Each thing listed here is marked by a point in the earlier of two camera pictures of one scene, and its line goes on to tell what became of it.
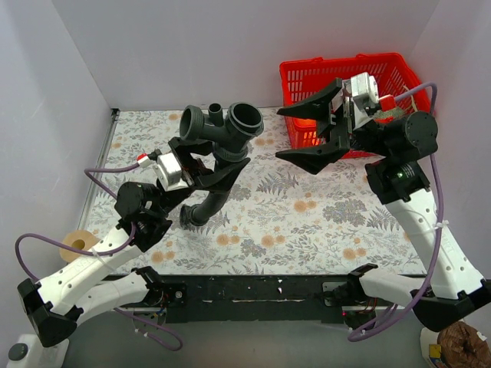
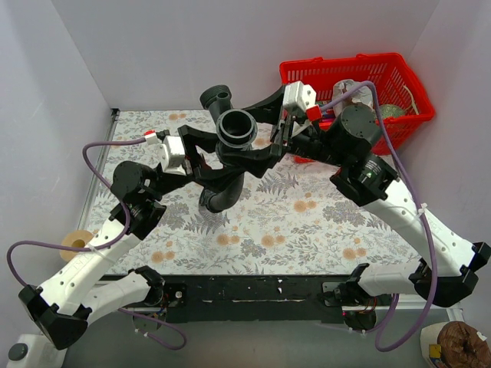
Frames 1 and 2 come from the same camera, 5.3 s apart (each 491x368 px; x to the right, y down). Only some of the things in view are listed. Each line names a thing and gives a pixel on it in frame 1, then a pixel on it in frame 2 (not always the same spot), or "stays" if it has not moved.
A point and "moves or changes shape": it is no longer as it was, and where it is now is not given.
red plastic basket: [301, 78] stays
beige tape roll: [80, 238] stays
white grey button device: [28, 352] stays
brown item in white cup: [460, 346] stays
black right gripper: [339, 119] -> [281, 135]
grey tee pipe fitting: [229, 133] moves or changes shape
